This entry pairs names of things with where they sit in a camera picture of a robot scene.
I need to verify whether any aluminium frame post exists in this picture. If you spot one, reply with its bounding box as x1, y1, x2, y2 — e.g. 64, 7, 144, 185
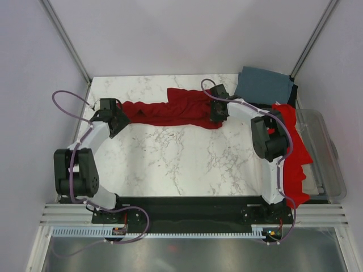
290, 0, 340, 78
39, 0, 92, 86

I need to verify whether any right aluminium frame post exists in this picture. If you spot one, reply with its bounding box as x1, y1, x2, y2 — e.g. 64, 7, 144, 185
290, 0, 340, 78

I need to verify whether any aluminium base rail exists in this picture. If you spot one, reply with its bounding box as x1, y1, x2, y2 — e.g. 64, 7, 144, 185
39, 204, 348, 227

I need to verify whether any clear plastic bin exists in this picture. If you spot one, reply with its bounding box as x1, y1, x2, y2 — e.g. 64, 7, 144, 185
296, 109, 347, 202

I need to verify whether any bright red t-shirt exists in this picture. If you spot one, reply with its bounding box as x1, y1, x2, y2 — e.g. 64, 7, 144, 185
272, 104, 313, 208

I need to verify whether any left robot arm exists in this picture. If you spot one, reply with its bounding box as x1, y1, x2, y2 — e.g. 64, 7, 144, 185
53, 98, 130, 223

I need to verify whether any left aluminium frame post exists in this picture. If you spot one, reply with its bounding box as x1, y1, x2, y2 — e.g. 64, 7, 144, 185
39, 0, 92, 86

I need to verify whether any folded grey-blue t-shirt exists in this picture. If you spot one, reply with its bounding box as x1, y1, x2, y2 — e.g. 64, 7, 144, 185
233, 66, 294, 105

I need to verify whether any white slotted cable duct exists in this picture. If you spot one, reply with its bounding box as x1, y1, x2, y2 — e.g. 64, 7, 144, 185
52, 225, 283, 239

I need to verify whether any folded black t-shirt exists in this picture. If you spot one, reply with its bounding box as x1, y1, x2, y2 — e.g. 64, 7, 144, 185
237, 75, 299, 112

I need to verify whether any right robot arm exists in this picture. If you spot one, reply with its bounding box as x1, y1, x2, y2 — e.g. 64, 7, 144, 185
203, 84, 293, 223

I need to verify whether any dark red t-shirt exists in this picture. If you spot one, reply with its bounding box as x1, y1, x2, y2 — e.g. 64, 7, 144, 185
122, 88, 222, 130

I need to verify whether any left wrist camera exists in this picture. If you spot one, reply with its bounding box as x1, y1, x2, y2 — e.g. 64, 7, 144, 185
100, 98, 117, 111

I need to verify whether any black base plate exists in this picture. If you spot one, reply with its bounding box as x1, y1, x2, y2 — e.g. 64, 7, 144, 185
92, 196, 293, 232

